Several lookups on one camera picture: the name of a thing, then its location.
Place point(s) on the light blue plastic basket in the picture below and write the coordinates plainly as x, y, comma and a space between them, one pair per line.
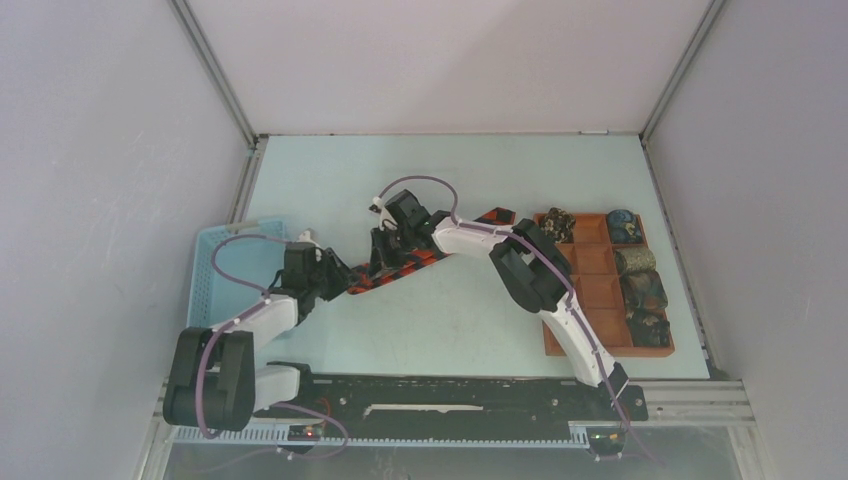
247, 251

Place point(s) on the orange navy striped tie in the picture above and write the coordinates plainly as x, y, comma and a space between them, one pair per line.
418, 259

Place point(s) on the brown floral rolled tie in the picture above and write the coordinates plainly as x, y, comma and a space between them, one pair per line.
558, 225

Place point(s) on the gold patterned rolled tie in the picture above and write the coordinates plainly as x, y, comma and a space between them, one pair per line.
634, 259

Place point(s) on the dark floral rolled tie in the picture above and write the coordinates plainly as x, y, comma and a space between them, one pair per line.
648, 329

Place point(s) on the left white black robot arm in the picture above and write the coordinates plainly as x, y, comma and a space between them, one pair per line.
215, 382

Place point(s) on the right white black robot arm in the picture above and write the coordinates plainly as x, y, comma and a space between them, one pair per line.
535, 274

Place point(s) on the blue patterned rolled tie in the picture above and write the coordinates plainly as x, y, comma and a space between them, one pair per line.
624, 227

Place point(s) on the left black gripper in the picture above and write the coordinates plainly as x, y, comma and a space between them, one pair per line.
328, 259

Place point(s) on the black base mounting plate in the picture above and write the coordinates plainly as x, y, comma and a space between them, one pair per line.
408, 409

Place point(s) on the brown wooden divided tray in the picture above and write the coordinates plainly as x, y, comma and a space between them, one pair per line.
597, 284

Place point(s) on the dark green rolled tie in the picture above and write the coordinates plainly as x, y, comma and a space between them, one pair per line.
644, 290

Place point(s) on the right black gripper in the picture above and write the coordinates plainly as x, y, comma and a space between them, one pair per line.
382, 259

